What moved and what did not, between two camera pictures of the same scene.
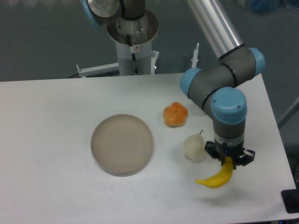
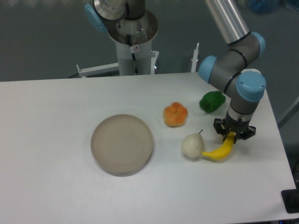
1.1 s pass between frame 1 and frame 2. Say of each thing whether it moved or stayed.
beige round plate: stayed
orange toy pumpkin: stayed
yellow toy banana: moved
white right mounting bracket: stayed
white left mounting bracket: stayed
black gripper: moved
